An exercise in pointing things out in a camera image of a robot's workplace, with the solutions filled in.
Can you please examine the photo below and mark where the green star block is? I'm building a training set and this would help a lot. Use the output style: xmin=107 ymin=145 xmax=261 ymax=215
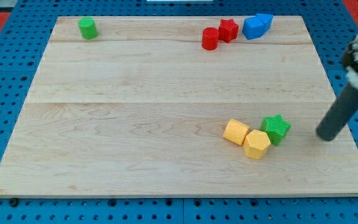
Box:
xmin=260 ymin=114 xmax=291 ymax=146

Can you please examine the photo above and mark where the red star block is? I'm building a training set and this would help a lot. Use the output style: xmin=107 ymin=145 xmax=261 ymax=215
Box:
xmin=218 ymin=19 xmax=239 ymax=43

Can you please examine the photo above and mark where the blue cube block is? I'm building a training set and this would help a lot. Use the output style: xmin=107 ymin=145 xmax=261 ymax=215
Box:
xmin=242 ymin=16 xmax=265 ymax=40

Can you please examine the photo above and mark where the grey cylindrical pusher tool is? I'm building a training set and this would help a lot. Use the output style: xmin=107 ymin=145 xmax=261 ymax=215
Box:
xmin=316 ymin=83 xmax=358 ymax=141

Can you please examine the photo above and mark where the red cylinder block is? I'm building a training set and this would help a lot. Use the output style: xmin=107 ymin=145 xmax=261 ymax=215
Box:
xmin=201 ymin=27 xmax=219 ymax=50

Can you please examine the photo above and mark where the yellow hexagon block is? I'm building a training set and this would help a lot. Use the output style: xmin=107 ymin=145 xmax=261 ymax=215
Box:
xmin=243 ymin=129 xmax=271 ymax=160

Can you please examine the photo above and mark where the blue triangle block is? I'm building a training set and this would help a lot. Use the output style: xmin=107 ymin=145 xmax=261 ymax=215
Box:
xmin=256 ymin=13 xmax=274 ymax=32

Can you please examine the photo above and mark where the wooden board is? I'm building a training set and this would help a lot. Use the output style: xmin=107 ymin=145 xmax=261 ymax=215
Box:
xmin=0 ymin=16 xmax=358 ymax=198

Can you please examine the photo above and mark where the green cylinder block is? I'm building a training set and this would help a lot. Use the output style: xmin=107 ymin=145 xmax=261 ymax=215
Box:
xmin=78 ymin=17 xmax=98 ymax=40

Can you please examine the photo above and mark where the yellow heart block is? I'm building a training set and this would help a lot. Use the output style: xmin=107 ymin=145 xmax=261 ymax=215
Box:
xmin=223 ymin=119 xmax=250 ymax=146

